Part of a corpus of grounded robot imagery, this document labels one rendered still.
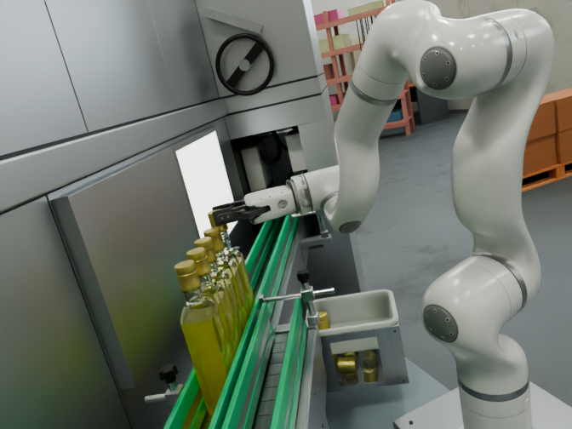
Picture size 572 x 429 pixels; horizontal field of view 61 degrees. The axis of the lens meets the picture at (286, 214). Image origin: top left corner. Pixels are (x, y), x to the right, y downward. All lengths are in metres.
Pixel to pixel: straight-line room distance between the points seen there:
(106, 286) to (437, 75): 0.59
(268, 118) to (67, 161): 1.12
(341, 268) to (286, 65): 0.82
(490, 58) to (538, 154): 4.81
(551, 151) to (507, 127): 4.84
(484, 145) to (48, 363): 0.68
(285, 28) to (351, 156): 0.98
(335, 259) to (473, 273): 1.18
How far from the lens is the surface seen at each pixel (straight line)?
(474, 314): 0.79
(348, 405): 1.36
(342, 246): 1.94
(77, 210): 0.81
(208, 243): 0.92
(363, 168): 0.92
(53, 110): 0.88
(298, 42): 1.82
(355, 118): 0.88
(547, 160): 5.57
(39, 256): 0.77
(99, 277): 0.83
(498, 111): 0.77
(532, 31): 0.75
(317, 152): 1.84
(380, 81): 0.83
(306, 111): 1.82
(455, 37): 0.66
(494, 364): 0.88
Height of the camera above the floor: 1.59
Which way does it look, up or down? 15 degrees down
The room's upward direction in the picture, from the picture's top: 13 degrees counter-clockwise
